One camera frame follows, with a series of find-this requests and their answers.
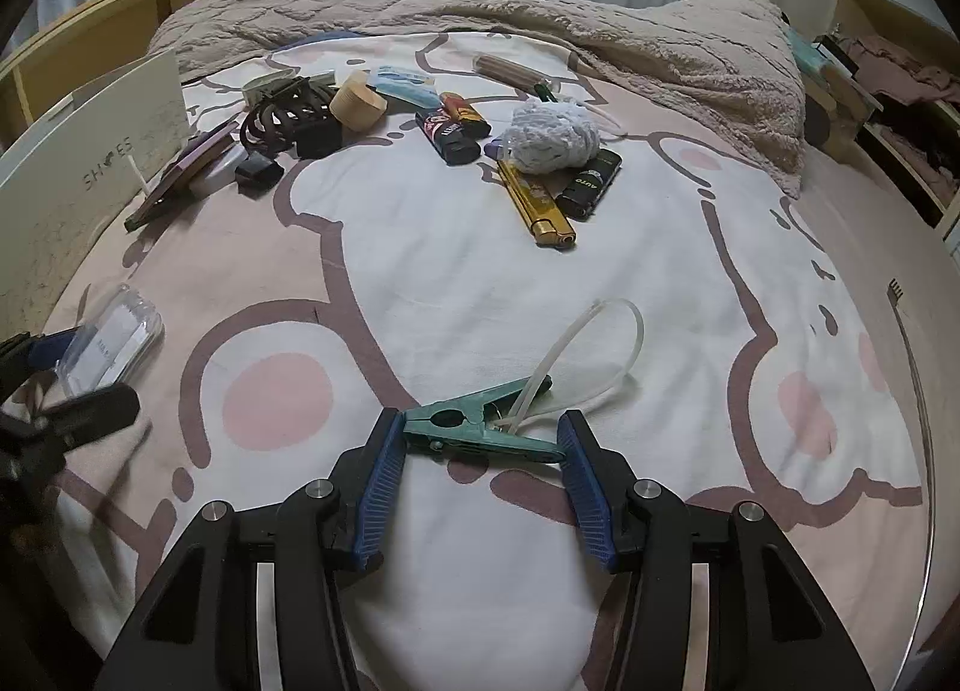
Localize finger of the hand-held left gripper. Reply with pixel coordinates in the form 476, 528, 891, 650
0, 327, 85, 392
0, 383, 141, 471

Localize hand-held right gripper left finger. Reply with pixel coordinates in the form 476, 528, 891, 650
94, 407, 410, 691

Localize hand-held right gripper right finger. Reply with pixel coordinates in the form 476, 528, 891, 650
556, 410, 875, 691

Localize clear plastic case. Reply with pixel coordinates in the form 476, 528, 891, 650
56, 284, 164, 399

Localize green plastic clip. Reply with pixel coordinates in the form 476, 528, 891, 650
403, 374, 567, 465

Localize white shoe box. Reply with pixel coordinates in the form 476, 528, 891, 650
0, 50, 188, 340

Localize purple box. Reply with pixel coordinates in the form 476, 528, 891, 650
124, 121, 241, 233

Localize clear plastic tube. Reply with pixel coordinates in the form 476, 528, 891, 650
499, 297, 646, 437

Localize white plastic case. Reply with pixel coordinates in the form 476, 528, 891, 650
187, 149, 248, 197

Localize small black box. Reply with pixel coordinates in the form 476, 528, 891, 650
235, 152, 284, 193

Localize gold lighter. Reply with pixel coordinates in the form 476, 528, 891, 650
496, 155, 577, 247

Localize black hair claw clip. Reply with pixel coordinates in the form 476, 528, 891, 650
240, 77, 338, 154

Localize metal back scratcher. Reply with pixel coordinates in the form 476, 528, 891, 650
887, 277, 935, 662

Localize black charger block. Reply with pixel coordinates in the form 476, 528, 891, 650
294, 112, 341, 160

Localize white blue knitted scrunchie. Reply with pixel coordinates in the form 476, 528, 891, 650
501, 98, 601, 175

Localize black red printed lighter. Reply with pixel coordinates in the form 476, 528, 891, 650
416, 107, 481, 166

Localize round wooden box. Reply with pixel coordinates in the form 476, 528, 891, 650
328, 77, 389, 132

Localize orange red lighter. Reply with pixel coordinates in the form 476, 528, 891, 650
439, 92, 492, 139

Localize blue face mask pack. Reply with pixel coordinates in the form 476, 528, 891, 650
371, 65, 440, 109

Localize brown stick tube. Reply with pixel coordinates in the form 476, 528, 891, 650
472, 53, 560, 92

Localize fluffy beige blanket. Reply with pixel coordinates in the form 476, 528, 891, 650
146, 0, 807, 201

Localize teal box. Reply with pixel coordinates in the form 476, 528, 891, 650
784, 27, 826, 73

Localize pink clothes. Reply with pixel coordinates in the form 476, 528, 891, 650
836, 35, 960, 107

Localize wooden cabinet shelf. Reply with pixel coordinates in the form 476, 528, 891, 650
806, 0, 960, 242

